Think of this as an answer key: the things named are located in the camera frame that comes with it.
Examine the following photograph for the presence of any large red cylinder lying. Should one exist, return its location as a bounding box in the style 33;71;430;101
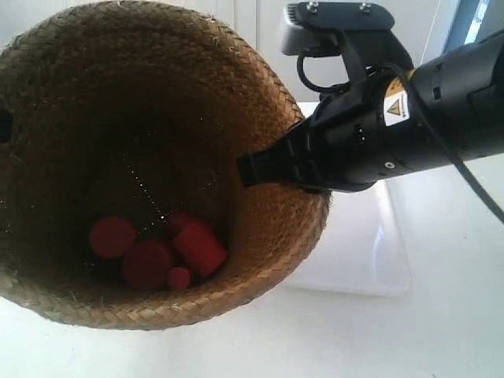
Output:
172;220;228;277

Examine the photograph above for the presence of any small red cylinder upright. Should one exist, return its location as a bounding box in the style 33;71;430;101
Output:
166;266;193;291

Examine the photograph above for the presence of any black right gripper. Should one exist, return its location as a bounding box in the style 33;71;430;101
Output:
236;66;424;192

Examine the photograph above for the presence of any brown woven wicker basket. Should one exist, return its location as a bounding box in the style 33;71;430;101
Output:
1;1;330;331

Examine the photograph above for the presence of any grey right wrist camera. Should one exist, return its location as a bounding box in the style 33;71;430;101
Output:
279;1;413;95

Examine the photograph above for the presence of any large red cylinder upright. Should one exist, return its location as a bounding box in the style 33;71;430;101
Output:
121;239;176;291

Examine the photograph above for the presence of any dark red round object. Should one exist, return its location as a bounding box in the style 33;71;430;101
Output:
88;216;136;258

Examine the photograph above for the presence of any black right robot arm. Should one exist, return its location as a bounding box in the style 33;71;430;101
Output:
237;33;503;192

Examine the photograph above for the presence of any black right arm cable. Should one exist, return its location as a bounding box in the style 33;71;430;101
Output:
295;35;504;225

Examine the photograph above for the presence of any red cylinder upper lying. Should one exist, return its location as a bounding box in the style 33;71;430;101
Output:
165;209;193;239

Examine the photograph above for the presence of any white plastic tray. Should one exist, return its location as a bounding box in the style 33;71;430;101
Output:
281;101;413;297

